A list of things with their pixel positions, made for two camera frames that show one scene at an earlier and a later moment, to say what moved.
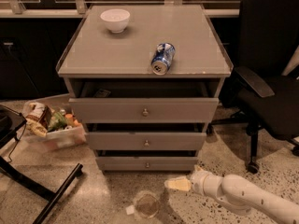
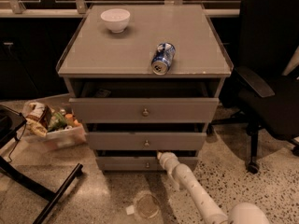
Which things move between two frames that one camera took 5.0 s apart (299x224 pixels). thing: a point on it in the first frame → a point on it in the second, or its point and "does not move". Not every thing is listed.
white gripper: (199, 181) → (168, 161)
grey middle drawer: (147, 140) does not move
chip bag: (37, 119) does not move
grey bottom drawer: (146, 163) does not move
